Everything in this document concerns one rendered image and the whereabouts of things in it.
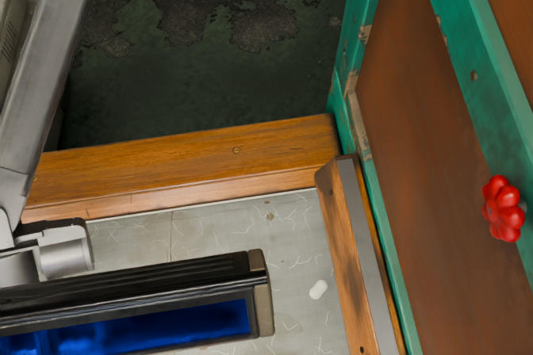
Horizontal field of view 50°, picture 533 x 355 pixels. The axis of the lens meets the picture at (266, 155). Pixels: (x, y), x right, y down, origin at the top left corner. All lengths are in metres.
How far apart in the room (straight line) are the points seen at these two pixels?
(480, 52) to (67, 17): 0.47
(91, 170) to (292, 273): 0.35
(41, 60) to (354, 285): 0.47
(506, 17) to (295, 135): 0.56
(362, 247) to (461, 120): 0.31
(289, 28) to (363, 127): 1.21
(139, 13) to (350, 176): 1.40
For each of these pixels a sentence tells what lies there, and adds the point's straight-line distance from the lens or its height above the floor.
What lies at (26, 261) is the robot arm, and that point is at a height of 0.89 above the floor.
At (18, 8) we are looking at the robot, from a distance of 1.65.
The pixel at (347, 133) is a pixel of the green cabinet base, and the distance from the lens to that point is 0.87.
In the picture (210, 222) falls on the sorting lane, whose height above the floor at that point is 0.74.
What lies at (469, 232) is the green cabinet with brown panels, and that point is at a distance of 0.52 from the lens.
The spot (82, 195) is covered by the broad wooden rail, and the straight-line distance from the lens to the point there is 0.92.
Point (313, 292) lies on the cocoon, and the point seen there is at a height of 0.76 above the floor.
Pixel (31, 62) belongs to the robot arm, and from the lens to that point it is 0.72.
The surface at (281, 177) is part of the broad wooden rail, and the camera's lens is 0.90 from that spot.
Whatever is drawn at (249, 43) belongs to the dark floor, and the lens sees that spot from 1.96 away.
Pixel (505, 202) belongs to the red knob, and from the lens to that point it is 0.38.
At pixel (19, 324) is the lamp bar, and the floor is 1.11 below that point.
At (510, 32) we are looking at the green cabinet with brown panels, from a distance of 0.42.
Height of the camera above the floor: 1.59
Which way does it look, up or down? 65 degrees down
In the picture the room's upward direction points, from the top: straight up
